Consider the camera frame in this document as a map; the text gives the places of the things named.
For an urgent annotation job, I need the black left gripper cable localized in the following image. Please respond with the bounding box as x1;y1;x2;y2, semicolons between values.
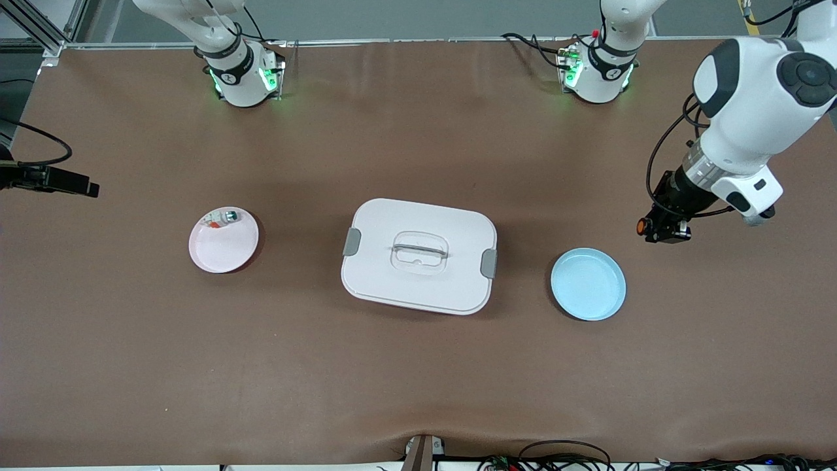
646;94;734;220

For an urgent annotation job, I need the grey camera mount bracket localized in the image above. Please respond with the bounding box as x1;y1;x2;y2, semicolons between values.
401;434;447;471

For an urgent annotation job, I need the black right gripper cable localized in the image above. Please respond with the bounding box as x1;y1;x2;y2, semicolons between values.
0;120;73;167

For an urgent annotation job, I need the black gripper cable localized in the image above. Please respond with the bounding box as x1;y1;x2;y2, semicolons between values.
0;120;73;167
646;94;734;220

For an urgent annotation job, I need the white grey push-button switch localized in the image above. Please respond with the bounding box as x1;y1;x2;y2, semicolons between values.
201;209;240;230

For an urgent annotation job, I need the white lidded storage box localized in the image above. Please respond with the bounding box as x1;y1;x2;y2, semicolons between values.
341;198;498;316

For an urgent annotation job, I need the light blue round plate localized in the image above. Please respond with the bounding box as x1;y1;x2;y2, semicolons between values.
550;247;627;322

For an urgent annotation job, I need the black cable bundle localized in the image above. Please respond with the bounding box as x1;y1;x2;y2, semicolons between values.
654;453;837;471
477;440;615;471

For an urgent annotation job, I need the aluminium frame post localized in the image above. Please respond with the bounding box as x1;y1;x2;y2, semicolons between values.
0;0;89;60

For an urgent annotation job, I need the silver table edge rail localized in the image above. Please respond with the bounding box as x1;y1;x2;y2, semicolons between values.
39;36;740;52

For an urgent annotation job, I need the black left arm base cable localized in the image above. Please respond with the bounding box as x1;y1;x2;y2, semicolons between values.
501;31;576;71

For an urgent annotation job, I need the pink round plate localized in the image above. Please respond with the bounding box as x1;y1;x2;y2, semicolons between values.
188;207;260;274

